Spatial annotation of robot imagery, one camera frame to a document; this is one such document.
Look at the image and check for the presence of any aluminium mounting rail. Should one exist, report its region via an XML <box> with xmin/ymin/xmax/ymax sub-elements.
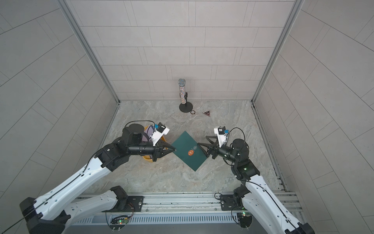
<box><xmin>72</xmin><ymin>191</ymin><xmax>302</xmax><ymax>215</ymax></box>

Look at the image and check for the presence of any circuit board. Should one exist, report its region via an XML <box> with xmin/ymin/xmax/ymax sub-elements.
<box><xmin>109</xmin><ymin>215</ymin><xmax>130</xmax><ymax>230</ymax></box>
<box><xmin>237</xmin><ymin>212</ymin><xmax>253</xmax><ymax>229</ymax></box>

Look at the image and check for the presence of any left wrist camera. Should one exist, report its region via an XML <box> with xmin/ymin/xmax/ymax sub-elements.
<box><xmin>151</xmin><ymin>122</ymin><xmax>169</xmax><ymax>146</ymax></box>

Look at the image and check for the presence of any dark green envelope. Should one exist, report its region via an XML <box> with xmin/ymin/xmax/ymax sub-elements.
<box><xmin>171</xmin><ymin>131</ymin><xmax>207</xmax><ymax>172</ymax></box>

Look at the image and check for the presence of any yellow storage tray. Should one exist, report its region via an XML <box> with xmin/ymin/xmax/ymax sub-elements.
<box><xmin>142</xmin><ymin>136</ymin><xmax>166</xmax><ymax>162</ymax></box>

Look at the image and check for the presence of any purple envelope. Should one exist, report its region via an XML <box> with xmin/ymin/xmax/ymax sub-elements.
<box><xmin>142</xmin><ymin>125</ymin><xmax>154</xmax><ymax>142</ymax></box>

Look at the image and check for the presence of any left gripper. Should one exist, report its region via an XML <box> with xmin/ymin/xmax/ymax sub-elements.
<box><xmin>128</xmin><ymin>138</ymin><xmax>176</xmax><ymax>161</ymax></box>

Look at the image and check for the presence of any left circuit board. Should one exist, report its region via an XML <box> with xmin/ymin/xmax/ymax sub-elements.
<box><xmin>109</xmin><ymin>215</ymin><xmax>130</xmax><ymax>230</ymax></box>

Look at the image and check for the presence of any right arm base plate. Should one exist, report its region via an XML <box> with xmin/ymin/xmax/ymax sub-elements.
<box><xmin>219</xmin><ymin>195</ymin><xmax>243</xmax><ymax>211</ymax></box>

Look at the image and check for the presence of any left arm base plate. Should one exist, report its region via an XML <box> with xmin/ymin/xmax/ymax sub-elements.
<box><xmin>108</xmin><ymin>196</ymin><xmax>144</xmax><ymax>213</ymax></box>

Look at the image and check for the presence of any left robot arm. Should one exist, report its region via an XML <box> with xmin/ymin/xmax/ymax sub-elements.
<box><xmin>19</xmin><ymin>121</ymin><xmax>175</xmax><ymax>234</ymax></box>

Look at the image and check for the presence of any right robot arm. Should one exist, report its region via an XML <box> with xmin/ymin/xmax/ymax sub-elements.
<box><xmin>197</xmin><ymin>136</ymin><xmax>315</xmax><ymax>234</ymax></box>

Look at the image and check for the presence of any right circuit board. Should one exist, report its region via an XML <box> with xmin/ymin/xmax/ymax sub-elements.
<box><xmin>237</xmin><ymin>212</ymin><xmax>253</xmax><ymax>229</ymax></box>

